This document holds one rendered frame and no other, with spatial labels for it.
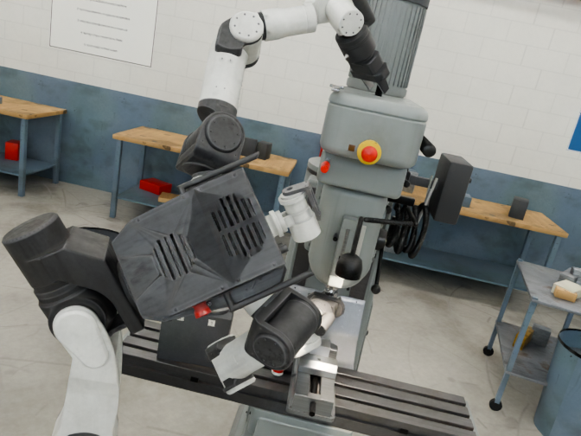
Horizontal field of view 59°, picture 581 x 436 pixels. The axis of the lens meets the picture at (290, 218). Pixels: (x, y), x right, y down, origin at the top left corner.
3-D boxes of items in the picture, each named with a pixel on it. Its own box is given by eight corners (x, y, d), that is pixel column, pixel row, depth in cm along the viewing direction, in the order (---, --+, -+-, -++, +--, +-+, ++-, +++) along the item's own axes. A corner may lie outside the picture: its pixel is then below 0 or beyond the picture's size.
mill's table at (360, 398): (477, 463, 164) (485, 443, 161) (105, 370, 171) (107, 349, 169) (463, 416, 186) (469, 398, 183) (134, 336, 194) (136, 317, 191)
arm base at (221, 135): (195, 169, 104) (248, 171, 109) (193, 107, 105) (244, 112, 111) (175, 184, 117) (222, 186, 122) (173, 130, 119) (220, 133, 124)
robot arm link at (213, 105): (209, 89, 110) (197, 148, 107) (248, 103, 114) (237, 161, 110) (193, 107, 120) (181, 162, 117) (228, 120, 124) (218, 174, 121)
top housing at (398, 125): (417, 174, 131) (434, 111, 126) (316, 152, 133) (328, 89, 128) (401, 147, 176) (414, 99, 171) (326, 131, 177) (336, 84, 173)
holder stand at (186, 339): (222, 369, 171) (232, 317, 165) (156, 358, 170) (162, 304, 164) (226, 349, 182) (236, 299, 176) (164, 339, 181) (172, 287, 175)
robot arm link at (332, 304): (347, 296, 161) (337, 310, 150) (341, 323, 164) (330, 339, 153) (310, 284, 165) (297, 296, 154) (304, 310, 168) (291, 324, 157)
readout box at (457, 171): (459, 227, 176) (477, 167, 170) (432, 221, 176) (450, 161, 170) (450, 211, 195) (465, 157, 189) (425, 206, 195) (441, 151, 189)
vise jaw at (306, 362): (335, 380, 166) (337, 369, 164) (296, 371, 166) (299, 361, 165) (335, 369, 171) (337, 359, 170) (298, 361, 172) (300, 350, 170)
